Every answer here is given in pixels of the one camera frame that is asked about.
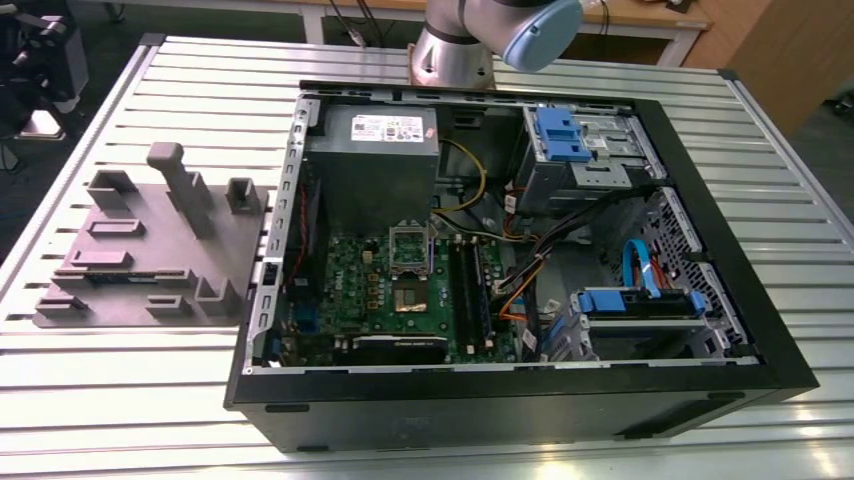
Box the white desk frame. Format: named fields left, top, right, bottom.
left=299, top=0, right=429, bottom=49

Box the black PC case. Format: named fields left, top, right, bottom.
left=223, top=79, right=821, bottom=454

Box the yellow wire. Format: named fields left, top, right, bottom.
left=431, top=138, right=489, bottom=216

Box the metal socket cover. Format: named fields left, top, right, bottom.
left=389, top=219, right=437, bottom=279

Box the hard disk with blue carrier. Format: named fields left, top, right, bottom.
left=574, top=285, right=710, bottom=322

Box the grey power supply unit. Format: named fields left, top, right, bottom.
left=304, top=105, right=442, bottom=232

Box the metal drive cage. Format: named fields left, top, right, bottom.
left=518, top=103, right=669, bottom=217

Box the CPU socket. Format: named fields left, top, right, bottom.
left=391, top=281, right=434, bottom=315

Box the silver disk bay frame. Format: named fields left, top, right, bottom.
left=566, top=287, right=760, bottom=362

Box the black wire bundle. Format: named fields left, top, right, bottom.
left=497, top=184, right=669, bottom=296

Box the RAM stick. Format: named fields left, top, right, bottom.
left=86, top=273, right=162, bottom=286

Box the blue drive carrier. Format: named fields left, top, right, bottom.
left=533, top=107, right=597, bottom=164

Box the wooden cabinet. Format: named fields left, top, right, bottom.
left=723, top=0, right=854, bottom=139

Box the grey parts rack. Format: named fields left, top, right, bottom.
left=31, top=141, right=275, bottom=329

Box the black graphics card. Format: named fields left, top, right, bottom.
left=333, top=332, right=450, bottom=365

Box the orange wire bundle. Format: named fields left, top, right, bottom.
left=498, top=293, right=537, bottom=324

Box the blue SATA wire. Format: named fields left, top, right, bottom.
left=622, top=238, right=669, bottom=300

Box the wooden desk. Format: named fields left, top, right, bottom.
left=577, top=0, right=715, bottom=66

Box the green motherboard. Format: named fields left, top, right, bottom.
left=274, top=233, right=526, bottom=366

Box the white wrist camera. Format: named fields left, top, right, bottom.
left=52, top=24, right=92, bottom=114

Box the black case fan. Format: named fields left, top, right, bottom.
left=292, top=167, right=330, bottom=284

